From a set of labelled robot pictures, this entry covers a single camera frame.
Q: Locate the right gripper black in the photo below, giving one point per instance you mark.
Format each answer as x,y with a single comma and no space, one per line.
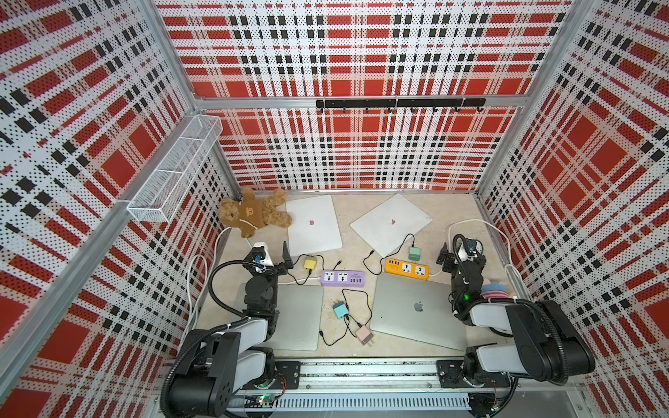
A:
452,261

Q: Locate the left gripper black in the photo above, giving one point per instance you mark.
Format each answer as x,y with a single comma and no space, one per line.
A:
280,267

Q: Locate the green usb charger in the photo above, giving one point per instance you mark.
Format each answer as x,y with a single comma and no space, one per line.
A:
415,254

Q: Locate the teal usb charger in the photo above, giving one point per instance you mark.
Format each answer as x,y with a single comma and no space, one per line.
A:
340,310

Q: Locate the pink usb charger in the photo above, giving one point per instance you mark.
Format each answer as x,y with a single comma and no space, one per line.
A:
364,335

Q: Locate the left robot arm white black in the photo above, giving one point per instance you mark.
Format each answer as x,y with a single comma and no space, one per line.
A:
213,364

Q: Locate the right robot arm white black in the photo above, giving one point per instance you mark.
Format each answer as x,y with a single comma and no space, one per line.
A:
545,345

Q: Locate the white laptop back left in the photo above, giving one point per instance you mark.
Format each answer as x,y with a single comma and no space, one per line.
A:
314,227

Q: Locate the white laptop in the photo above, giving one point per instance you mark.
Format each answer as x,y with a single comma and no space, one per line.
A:
314,227
385,227

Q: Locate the silver laptop front left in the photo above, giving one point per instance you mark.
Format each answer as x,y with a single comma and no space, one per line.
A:
296,329

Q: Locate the silver laptop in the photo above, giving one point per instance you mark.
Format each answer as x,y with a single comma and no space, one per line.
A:
418,310
296,329

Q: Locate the silver laptop front right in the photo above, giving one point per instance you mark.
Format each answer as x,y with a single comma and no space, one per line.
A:
418,310

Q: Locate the white laptop back right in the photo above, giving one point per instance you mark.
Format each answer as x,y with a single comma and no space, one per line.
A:
385,227

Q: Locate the plush doll striped hat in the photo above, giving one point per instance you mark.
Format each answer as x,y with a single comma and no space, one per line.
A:
494,290

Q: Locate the purple power strip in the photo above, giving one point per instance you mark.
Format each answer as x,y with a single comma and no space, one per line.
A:
342,278

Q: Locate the brown teddy bear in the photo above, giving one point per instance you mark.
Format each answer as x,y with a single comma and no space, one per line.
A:
251,213

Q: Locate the orange power strip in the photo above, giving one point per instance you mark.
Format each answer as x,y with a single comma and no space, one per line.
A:
407,269

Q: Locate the white wire mesh basket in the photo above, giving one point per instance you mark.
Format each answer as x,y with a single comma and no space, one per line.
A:
160,197

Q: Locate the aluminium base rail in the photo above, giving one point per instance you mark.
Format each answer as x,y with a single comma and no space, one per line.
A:
400,386

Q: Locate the black hook rail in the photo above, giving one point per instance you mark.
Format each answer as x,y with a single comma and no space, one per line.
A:
368,104

